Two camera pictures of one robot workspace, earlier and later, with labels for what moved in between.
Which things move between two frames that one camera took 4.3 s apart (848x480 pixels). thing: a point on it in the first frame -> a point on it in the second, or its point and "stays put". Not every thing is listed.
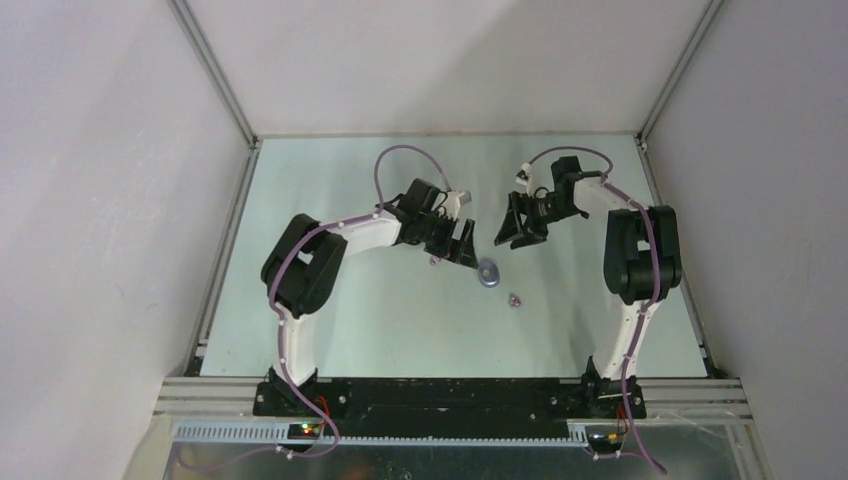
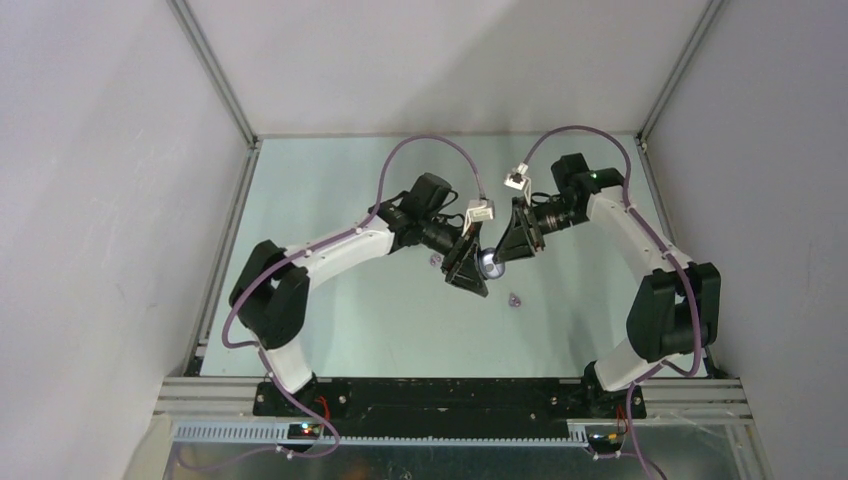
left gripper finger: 467,253 stays put
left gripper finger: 440,247 -> 466,275
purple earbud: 514,301 stays put
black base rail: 450,407 stays put
